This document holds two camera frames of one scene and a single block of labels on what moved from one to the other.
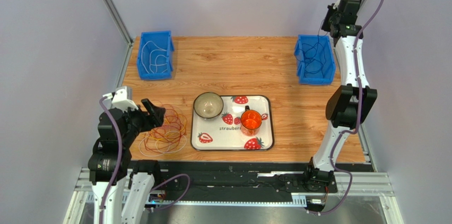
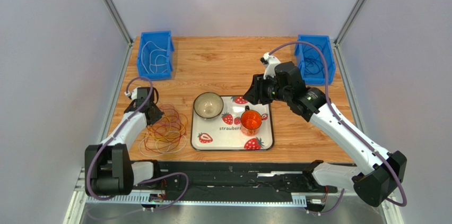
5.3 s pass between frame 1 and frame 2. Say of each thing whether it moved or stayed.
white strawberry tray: stayed
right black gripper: moved
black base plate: stayed
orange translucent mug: stayed
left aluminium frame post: stayed
